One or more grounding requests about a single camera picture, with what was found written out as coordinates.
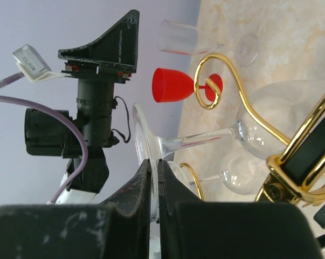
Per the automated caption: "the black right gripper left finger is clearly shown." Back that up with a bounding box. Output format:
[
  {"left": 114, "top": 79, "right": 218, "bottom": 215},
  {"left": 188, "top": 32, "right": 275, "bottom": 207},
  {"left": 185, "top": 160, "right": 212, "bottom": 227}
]
[{"left": 0, "top": 160, "right": 151, "bottom": 258}]

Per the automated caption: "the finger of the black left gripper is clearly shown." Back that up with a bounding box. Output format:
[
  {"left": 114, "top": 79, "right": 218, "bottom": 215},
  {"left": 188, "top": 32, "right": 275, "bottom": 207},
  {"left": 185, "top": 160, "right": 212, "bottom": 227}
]
[{"left": 58, "top": 10, "right": 140, "bottom": 73}]

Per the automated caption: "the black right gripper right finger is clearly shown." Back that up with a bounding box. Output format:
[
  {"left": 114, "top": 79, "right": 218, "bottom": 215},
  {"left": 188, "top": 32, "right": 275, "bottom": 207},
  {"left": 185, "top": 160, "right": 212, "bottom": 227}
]
[{"left": 158, "top": 160, "right": 322, "bottom": 258}]

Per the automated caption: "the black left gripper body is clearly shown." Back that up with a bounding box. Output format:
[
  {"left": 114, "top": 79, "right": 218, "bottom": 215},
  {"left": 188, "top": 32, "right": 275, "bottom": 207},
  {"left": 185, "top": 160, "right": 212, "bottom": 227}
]
[{"left": 61, "top": 60, "right": 132, "bottom": 83}]

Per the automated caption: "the clear wine glass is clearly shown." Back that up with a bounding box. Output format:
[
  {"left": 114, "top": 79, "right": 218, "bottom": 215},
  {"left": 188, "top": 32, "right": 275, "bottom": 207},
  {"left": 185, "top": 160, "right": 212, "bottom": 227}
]
[
  {"left": 132, "top": 83, "right": 296, "bottom": 221},
  {"left": 157, "top": 20, "right": 260, "bottom": 67},
  {"left": 168, "top": 155, "right": 268, "bottom": 201}
]

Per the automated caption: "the red plastic wine glass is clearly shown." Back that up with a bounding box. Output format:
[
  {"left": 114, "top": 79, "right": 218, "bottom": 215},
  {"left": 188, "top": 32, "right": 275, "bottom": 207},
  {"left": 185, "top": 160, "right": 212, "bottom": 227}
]
[{"left": 151, "top": 67, "right": 224, "bottom": 105}]

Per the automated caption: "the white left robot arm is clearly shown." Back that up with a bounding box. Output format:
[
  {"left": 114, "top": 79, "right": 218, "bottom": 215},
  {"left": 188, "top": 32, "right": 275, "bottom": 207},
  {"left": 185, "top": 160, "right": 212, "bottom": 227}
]
[{"left": 24, "top": 9, "right": 140, "bottom": 205}]

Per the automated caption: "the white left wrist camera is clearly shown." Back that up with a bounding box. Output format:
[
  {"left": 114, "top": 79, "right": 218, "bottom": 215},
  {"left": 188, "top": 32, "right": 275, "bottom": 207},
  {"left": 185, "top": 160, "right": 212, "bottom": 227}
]
[{"left": 12, "top": 44, "right": 66, "bottom": 83}]

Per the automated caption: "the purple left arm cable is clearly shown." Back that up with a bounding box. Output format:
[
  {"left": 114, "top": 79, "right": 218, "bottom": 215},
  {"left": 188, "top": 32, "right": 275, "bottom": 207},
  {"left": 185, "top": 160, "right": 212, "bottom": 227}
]
[{"left": 0, "top": 74, "right": 89, "bottom": 205}]

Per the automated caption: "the gold wire glass rack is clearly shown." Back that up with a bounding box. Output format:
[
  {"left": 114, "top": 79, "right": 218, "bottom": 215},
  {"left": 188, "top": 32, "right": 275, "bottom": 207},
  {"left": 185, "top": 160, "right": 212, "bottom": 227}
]
[{"left": 178, "top": 52, "right": 325, "bottom": 243}]

